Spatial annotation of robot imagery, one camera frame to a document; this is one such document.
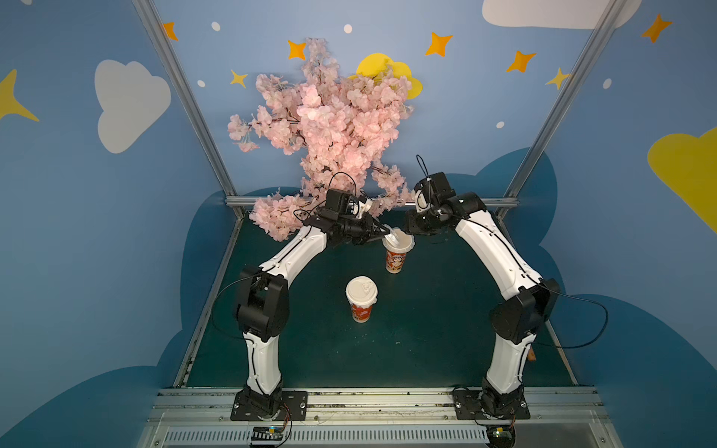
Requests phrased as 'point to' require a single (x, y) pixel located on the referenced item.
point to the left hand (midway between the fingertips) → (391, 229)
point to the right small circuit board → (500, 436)
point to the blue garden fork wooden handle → (531, 355)
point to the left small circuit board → (267, 433)
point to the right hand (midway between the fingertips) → (411, 224)
